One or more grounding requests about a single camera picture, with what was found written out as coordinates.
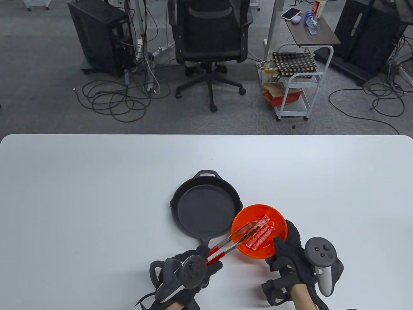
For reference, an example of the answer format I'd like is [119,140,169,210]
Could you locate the person's left hand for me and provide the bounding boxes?
[152,245,223,310]

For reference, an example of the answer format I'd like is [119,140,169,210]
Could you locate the person's right hand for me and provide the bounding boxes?
[261,220,344,306]

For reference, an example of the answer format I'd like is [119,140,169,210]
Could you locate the red white crab stick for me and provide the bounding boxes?
[247,226,271,250]
[250,216,271,229]
[252,227,275,251]

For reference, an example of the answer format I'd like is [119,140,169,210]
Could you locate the orange plastic bowl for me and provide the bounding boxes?
[231,204,288,259]

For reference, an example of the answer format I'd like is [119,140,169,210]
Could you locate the red-handled metal kitchen tongs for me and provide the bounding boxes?
[206,222,262,267]

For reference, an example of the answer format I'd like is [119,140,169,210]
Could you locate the person's right forearm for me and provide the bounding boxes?
[289,284,329,310]

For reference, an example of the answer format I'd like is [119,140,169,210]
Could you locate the grey left hand controller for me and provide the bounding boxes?
[149,254,207,304]

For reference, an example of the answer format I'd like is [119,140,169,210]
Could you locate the grey hand controller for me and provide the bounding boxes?
[149,254,207,304]
[305,237,339,297]

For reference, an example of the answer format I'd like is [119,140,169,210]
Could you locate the grey right hand controller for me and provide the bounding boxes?
[305,237,339,297]

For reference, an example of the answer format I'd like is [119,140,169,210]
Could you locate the black cast iron skillet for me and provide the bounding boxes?
[170,170,243,255]

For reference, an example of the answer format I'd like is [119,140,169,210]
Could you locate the white rolling cart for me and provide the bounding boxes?
[257,44,334,122]

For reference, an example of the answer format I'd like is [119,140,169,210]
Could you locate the red cardboard box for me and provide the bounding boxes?
[262,83,303,108]

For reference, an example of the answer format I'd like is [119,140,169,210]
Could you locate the yellow white plastic bag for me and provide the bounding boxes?
[257,60,281,85]

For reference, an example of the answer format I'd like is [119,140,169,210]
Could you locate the black white checkered bag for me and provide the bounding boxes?
[272,52,318,78]

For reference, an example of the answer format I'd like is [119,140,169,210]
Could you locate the white desk foot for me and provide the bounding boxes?
[152,42,176,60]

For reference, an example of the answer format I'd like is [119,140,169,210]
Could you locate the brown top side table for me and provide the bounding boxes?
[285,9,341,48]

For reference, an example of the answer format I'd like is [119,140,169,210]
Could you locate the clear plastic water bottle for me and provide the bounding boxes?
[305,11,320,35]

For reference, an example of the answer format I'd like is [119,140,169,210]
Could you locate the black mesh office chair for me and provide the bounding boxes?
[168,0,254,112]

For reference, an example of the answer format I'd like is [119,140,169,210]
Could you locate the black equipment rack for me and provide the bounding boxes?
[315,0,413,87]

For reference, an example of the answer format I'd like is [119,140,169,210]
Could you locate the white smartphone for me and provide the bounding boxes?
[280,7,302,21]

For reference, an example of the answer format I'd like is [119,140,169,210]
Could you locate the black computer tower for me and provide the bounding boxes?
[67,0,134,77]

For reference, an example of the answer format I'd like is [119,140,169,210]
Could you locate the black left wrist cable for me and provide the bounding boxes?
[137,292,158,305]

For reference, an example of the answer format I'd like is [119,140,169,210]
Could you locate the black floor cable tangle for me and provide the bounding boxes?
[328,82,405,135]
[74,76,171,123]

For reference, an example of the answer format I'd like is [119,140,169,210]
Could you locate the aluminium frame post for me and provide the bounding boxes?
[264,0,284,58]

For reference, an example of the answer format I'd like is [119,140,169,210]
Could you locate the white wire cart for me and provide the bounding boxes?
[23,0,50,12]

